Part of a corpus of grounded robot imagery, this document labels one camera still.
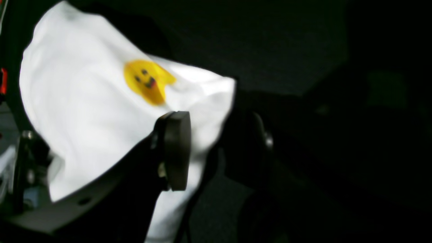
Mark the white graphic t-shirt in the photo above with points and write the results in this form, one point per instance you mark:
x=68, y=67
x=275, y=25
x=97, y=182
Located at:
x=92, y=95

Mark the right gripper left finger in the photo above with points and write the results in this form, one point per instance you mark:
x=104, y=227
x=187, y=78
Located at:
x=116, y=207

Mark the black table cloth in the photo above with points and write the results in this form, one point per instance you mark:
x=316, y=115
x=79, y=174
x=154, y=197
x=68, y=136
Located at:
x=349, y=79

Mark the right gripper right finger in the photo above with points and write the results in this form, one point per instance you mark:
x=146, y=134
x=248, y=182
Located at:
x=292, y=198

